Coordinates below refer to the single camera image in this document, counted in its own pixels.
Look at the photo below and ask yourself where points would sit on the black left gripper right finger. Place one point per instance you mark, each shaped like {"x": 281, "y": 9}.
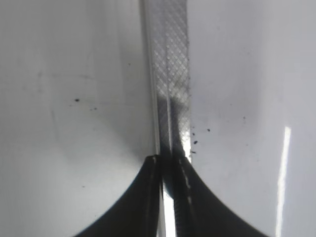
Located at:
{"x": 198, "y": 212}

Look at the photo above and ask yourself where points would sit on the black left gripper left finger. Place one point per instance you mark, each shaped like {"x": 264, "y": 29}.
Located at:
{"x": 136, "y": 212}

